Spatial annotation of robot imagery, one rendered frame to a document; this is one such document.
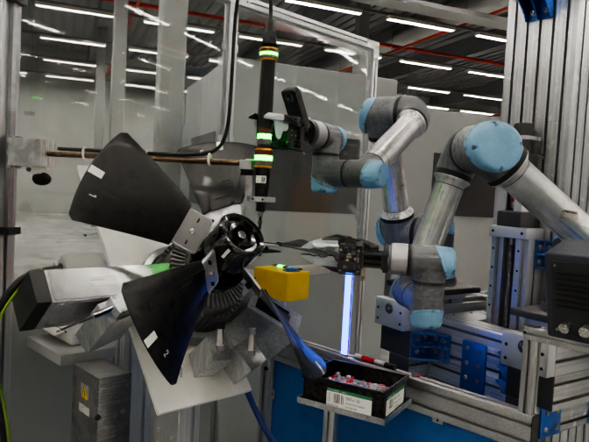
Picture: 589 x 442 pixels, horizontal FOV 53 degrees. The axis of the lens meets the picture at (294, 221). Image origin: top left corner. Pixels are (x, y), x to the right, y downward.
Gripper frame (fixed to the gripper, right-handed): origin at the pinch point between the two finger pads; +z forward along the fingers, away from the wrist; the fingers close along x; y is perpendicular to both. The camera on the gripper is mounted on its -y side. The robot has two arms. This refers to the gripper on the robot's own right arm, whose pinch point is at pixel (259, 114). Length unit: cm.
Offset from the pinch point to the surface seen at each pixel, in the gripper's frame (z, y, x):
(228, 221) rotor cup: 9.8, 25.4, -0.6
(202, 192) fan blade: 3.0, 19.4, 14.9
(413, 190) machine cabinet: -367, 11, 127
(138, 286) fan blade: 38, 37, -5
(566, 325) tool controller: -21, 42, -67
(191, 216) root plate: 15.1, 24.7, 5.8
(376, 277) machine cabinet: -289, 79, 117
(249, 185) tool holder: 0.8, 17.0, 1.4
